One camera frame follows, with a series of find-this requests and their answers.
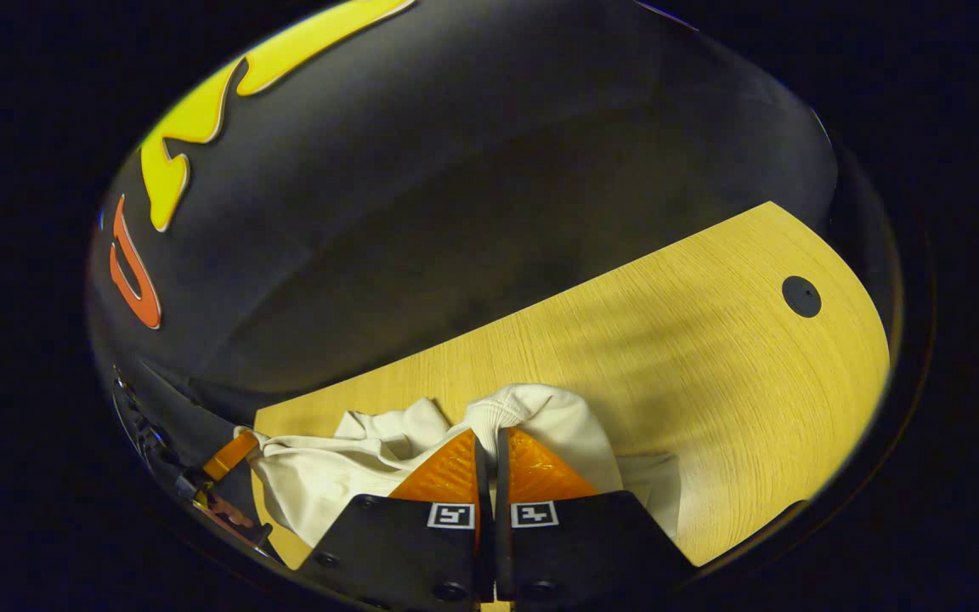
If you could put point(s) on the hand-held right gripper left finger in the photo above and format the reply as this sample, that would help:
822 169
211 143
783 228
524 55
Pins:
404 544

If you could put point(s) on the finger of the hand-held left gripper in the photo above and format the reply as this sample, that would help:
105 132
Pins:
230 457

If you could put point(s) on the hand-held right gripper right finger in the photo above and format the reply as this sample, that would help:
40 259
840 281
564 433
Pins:
591 544

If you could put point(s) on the cream sweatshirt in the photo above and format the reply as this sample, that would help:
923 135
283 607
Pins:
328 484

